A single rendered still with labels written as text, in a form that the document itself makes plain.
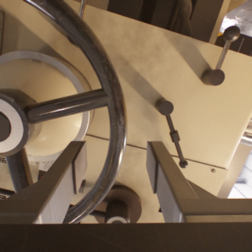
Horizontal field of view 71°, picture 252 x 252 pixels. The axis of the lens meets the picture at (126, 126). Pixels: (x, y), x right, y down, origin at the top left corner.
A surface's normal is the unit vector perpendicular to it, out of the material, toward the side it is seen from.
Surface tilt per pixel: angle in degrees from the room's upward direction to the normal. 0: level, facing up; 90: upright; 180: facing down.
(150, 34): 90
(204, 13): 90
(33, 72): 120
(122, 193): 90
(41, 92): 97
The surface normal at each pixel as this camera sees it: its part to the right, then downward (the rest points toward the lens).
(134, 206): 0.03, 0.26
